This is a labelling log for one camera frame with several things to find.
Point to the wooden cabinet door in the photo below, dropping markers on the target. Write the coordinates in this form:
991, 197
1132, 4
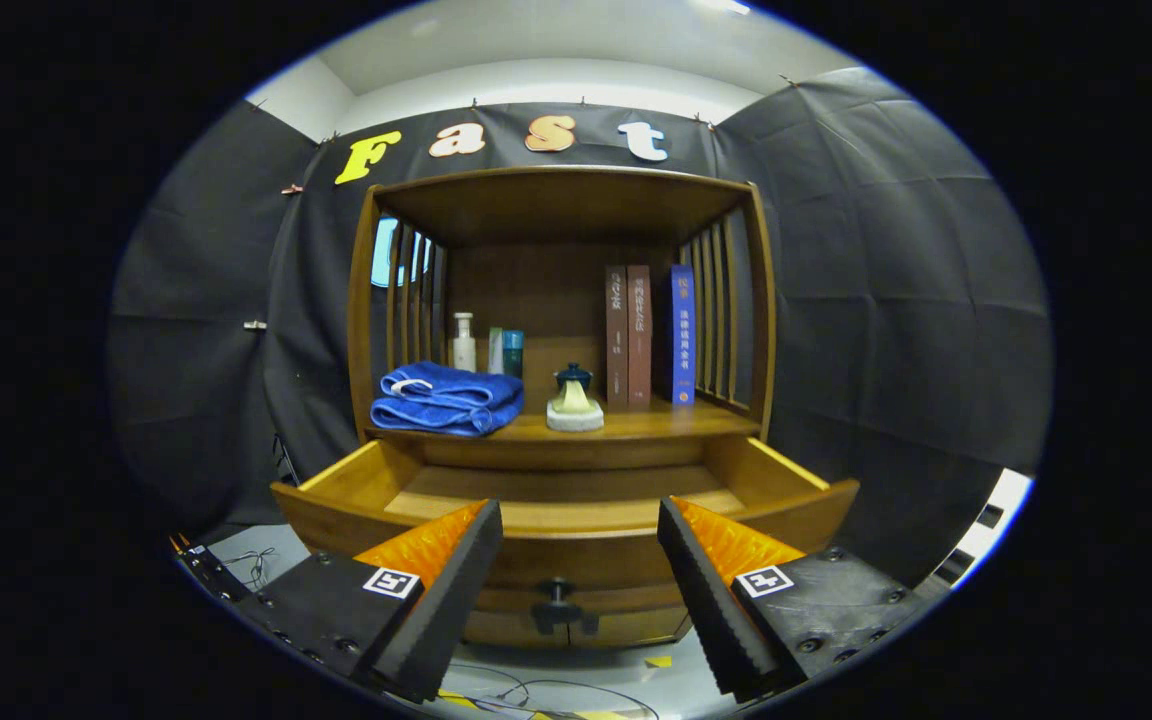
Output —
501, 628
636, 628

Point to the reddish brown book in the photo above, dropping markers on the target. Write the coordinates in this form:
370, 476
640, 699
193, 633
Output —
639, 340

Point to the black backdrop cloth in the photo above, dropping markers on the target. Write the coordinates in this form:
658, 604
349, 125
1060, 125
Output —
886, 300

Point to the dark brown book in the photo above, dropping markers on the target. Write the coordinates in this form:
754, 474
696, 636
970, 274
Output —
616, 340

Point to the teal bottle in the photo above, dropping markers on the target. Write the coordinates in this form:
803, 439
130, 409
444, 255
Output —
514, 355

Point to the folded blue towel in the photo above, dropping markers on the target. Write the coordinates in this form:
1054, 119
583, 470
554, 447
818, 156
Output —
446, 400

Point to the wooden drawer with black knob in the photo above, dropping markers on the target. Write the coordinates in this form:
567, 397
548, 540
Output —
576, 560

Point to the dark blue lidded teacup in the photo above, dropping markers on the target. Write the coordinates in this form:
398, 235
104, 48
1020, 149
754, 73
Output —
573, 375

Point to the green soap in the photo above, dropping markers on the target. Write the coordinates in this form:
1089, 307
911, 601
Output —
573, 404

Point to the wooden cabinet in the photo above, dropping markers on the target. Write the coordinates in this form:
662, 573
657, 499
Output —
556, 290

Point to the wooden countertop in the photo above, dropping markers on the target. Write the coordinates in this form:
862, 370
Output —
656, 420

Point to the blue book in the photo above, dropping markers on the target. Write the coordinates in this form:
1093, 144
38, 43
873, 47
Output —
683, 340

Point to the white and green tube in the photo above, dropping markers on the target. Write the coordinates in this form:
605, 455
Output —
495, 355

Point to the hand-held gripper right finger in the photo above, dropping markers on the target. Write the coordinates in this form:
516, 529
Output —
711, 610

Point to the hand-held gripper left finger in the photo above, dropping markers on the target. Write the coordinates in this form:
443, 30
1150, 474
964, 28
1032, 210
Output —
456, 600

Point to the white pump bottle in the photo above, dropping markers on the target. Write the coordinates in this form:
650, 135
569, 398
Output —
464, 350

